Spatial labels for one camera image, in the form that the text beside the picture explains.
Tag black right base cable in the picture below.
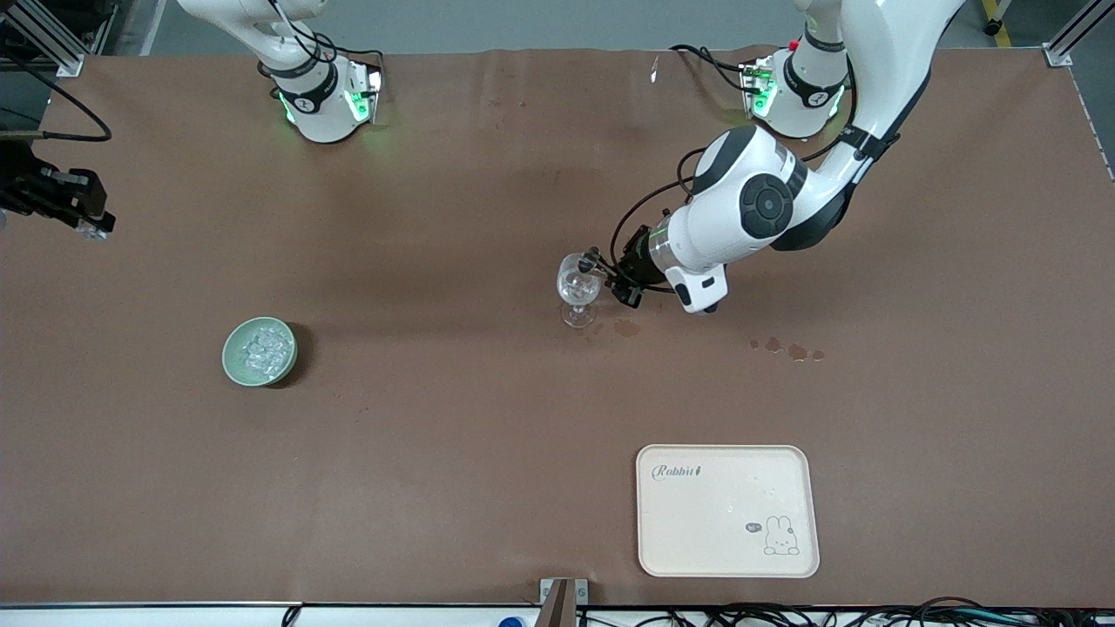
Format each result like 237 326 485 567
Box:
258 0 385 84

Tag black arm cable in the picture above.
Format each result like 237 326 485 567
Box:
0 52 113 143
609 146 708 266

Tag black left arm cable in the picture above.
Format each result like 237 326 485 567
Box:
609 146 708 266

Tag clear wine glass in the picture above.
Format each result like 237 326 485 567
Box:
557 253 603 329

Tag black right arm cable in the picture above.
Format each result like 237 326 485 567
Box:
0 52 113 143

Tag aluminium frame profile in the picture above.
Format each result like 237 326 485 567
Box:
0 0 119 78
1044 0 1115 68

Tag clear ice cubes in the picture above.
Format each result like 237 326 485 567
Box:
237 322 293 377

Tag black cable bundle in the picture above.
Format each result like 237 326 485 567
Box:
579 597 1115 627

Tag green ceramic bowl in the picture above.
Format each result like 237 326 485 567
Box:
221 316 299 387

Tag black base cable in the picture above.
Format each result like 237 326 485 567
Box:
258 0 385 84
668 44 760 93

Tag brown table mat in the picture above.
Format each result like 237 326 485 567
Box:
0 46 1115 609

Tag metal edge bracket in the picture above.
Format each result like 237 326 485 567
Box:
539 577 590 627

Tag black left base cable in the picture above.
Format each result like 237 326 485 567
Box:
668 44 760 93

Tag cream rabbit print tray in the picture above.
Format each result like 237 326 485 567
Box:
636 444 821 579

